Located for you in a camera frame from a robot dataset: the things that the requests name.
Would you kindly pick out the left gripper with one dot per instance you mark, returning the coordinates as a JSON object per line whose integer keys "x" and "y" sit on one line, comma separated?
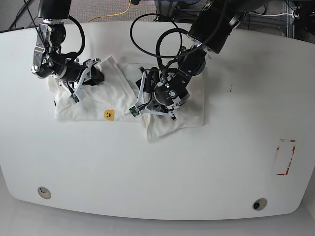
{"x": 147, "y": 99}

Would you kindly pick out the table cable grommet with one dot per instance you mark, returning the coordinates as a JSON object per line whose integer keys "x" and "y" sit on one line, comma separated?
{"x": 44, "y": 193}
{"x": 259, "y": 204}

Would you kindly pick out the red tape rectangle marking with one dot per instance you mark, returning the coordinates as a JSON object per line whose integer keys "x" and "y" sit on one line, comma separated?
{"x": 284, "y": 156}

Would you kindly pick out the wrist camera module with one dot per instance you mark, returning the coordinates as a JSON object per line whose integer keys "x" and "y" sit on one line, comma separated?
{"x": 135, "y": 111}
{"x": 77, "y": 97}

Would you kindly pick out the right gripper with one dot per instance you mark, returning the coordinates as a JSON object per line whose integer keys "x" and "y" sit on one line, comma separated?
{"x": 72, "y": 79}

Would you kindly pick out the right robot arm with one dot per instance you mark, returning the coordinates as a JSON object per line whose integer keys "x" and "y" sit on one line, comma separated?
{"x": 48, "y": 59}

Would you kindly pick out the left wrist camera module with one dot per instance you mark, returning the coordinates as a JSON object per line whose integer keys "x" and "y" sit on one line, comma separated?
{"x": 135, "y": 111}

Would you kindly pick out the right table cable grommet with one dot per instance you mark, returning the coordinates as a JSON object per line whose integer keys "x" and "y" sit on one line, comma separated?
{"x": 259, "y": 204}

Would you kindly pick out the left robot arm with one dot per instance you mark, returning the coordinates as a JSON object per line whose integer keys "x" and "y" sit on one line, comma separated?
{"x": 162, "y": 89}

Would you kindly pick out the left table cable grommet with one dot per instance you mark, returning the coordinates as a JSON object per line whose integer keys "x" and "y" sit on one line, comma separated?
{"x": 44, "y": 193}

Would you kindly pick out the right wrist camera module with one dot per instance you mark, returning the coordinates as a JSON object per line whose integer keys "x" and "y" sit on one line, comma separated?
{"x": 77, "y": 97}

